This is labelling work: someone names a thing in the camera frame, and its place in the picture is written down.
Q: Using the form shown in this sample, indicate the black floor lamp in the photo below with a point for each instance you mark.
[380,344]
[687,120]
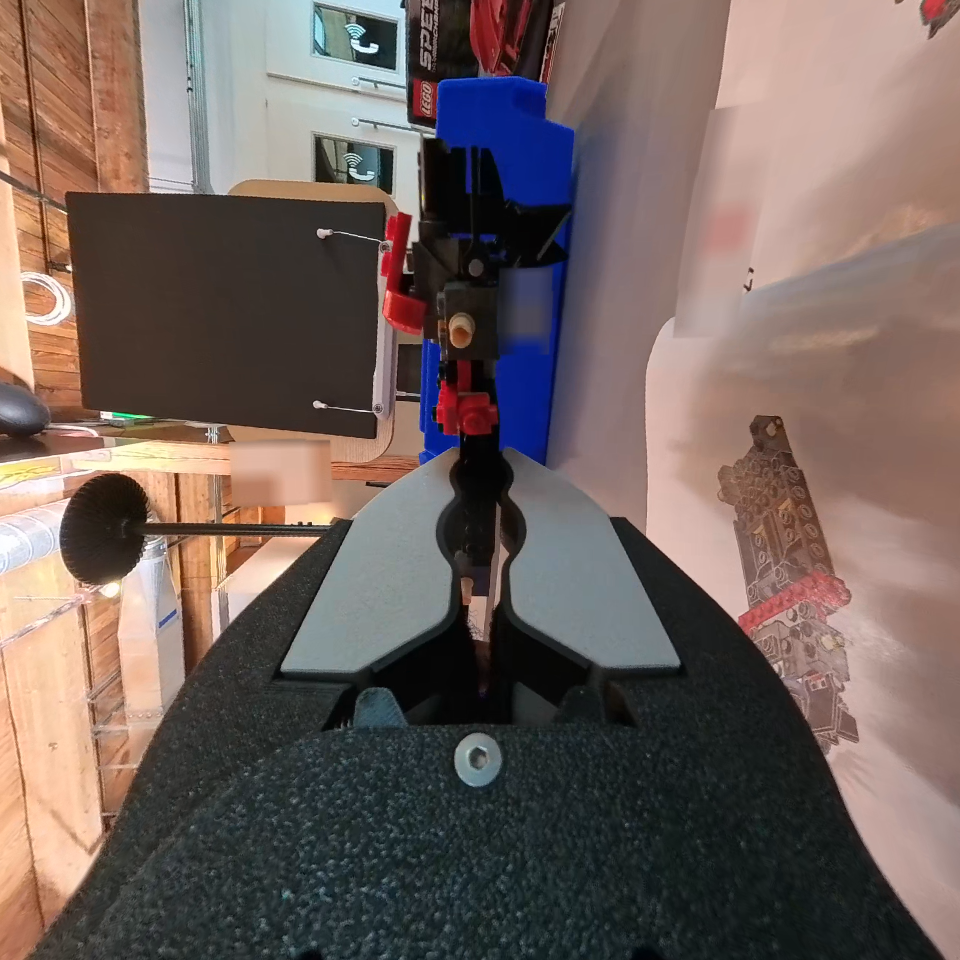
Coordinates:
[101,529]

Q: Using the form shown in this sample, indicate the black dome device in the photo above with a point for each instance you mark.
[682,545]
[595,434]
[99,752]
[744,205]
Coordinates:
[19,412]

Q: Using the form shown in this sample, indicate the red t-shaped lego piece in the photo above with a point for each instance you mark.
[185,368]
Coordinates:
[401,304]

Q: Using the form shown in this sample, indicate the lego car chassis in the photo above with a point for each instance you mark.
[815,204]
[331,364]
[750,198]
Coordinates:
[469,315]

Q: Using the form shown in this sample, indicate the white instruction booklet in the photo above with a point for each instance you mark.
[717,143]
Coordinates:
[697,525]

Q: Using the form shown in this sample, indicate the black lego set box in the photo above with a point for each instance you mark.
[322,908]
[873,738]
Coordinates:
[450,45]

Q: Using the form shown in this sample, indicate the black board on wooden stand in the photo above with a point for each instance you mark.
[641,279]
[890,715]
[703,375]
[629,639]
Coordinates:
[225,315]

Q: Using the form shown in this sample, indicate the blue bin with black divider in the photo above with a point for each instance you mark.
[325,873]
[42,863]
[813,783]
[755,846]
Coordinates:
[487,112]

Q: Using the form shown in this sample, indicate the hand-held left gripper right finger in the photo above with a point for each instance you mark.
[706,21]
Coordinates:
[592,592]

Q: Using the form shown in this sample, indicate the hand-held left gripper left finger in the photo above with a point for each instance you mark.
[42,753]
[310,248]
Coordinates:
[375,585]

